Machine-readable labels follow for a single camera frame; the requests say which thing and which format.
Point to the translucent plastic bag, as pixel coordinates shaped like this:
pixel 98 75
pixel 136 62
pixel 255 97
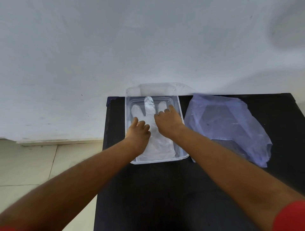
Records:
pixel 226 123

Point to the red shirt sleeve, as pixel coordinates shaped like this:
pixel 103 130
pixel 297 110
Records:
pixel 292 217

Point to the transparent plastic glove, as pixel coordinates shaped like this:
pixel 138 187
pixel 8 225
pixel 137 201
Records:
pixel 160 147

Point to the person's left fingers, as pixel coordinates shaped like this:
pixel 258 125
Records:
pixel 141 123

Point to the person's right hand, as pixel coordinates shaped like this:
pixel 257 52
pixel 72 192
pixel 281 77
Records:
pixel 169 125

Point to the person's left forearm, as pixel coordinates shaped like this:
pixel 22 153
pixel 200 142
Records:
pixel 71 185

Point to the clear plastic container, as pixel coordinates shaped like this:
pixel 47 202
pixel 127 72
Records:
pixel 180 152

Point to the person's right forearm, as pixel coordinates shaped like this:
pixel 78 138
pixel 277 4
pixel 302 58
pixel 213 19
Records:
pixel 228 173

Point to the clear plastic container lid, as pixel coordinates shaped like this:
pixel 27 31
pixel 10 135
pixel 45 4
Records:
pixel 154 89

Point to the person's right fingers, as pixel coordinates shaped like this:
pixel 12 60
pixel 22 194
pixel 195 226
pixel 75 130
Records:
pixel 165 111

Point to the person's left hand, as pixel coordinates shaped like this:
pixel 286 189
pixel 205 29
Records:
pixel 138 138

